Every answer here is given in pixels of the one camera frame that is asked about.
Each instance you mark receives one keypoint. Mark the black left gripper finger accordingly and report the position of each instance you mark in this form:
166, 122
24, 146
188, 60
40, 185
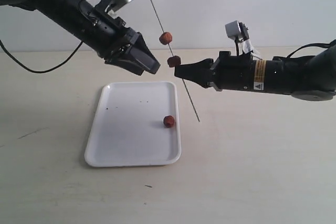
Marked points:
129, 64
140, 59

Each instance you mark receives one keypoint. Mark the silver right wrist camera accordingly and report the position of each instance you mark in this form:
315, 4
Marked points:
238, 32

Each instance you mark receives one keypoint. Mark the white rectangular plastic tray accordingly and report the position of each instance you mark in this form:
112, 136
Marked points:
128, 130

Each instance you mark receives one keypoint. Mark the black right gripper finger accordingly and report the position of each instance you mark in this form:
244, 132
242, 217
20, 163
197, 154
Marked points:
199, 72

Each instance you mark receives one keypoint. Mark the thin metal skewer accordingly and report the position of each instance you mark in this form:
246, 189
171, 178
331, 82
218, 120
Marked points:
172, 54

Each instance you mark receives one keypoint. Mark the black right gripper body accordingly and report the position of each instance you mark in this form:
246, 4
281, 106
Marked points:
233, 72

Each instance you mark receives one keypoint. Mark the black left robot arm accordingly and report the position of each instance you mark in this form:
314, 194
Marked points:
96, 27

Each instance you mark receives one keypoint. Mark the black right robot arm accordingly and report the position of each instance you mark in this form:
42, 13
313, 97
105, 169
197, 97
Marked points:
310, 78

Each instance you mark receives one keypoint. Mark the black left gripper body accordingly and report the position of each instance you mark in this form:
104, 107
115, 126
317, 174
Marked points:
116, 38

